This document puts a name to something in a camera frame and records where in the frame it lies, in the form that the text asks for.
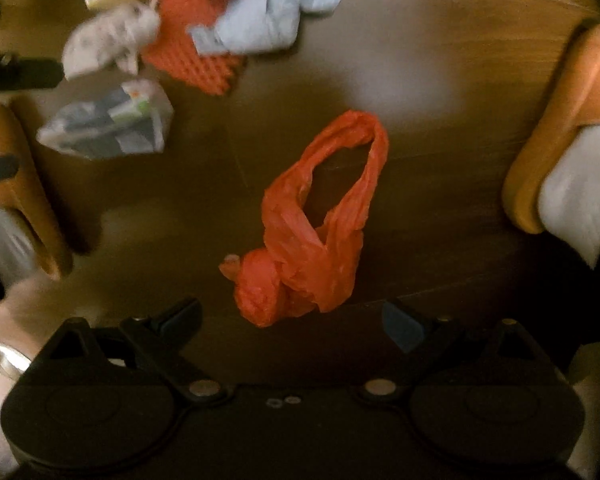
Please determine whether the clear bag with packaging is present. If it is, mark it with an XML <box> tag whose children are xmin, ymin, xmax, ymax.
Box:
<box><xmin>36</xmin><ymin>78</ymin><xmax>175</xmax><ymax>161</ymax></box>

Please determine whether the silver plastic bag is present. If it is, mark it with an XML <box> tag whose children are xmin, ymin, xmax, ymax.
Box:
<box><xmin>187</xmin><ymin>0</ymin><xmax>352</xmax><ymax>57</ymax></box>

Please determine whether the white sock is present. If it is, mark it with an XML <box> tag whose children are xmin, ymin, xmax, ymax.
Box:
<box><xmin>536</xmin><ymin>124</ymin><xmax>600</xmax><ymax>268</ymax></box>
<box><xmin>0</xmin><ymin>207</ymin><xmax>36</xmax><ymax>286</ymax></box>

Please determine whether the orange slipper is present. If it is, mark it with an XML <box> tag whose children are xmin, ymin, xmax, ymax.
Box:
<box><xmin>501</xmin><ymin>21</ymin><xmax>600</xmax><ymax>235</ymax></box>
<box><xmin>0</xmin><ymin>101</ymin><xmax>74</xmax><ymax>281</ymax></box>

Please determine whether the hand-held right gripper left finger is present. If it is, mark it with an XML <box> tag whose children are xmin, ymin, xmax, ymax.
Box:
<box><xmin>32</xmin><ymin>297</ymin><xmax>230</xmax><ymax>406</ymax></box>

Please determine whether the white knotted cloth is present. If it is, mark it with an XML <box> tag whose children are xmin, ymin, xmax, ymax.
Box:
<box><xmin>61</xmin><ymin>1</ymin><xmax>162</xmax><ymax>80</ymax></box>

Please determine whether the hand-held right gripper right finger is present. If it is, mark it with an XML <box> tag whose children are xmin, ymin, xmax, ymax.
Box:
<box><xmin>355</xmin><ymin>300</ymin><xmax>556</xmax><ymax>405</ymax></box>

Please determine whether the orange plastic bag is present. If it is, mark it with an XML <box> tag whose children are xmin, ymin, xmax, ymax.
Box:
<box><xmin>219</xmin><ymin>109</ymin><xmax>390</xmax><ymax>328</ymax></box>

